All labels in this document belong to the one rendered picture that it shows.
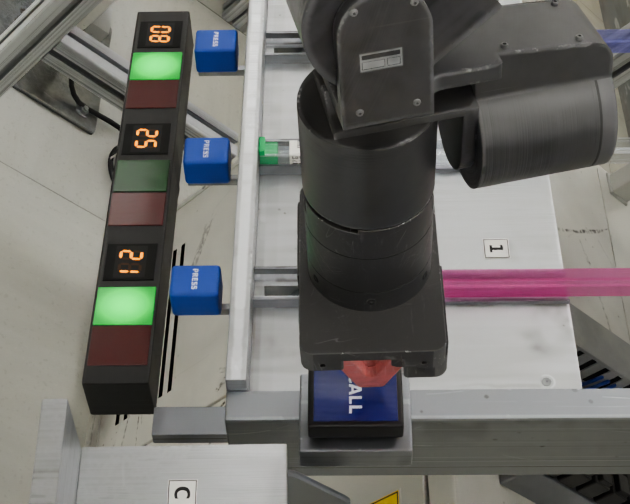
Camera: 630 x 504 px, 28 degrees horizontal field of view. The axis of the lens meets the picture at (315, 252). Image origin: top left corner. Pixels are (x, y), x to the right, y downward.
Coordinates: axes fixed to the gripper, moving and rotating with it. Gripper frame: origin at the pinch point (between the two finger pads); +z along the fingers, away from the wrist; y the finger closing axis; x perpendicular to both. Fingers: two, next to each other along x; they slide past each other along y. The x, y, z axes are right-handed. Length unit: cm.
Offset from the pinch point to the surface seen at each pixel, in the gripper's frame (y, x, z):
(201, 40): 32.1, 11.0, 4.7
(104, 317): 9.1, 16.0, 6.5
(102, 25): 105, 36, 64
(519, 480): 14.8, -12.6, 38.2
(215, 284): 9.8, 9.0, 4.6
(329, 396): -0.5, 2.2, 1.3
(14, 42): 70, 37, 37
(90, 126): 96, 39, 75
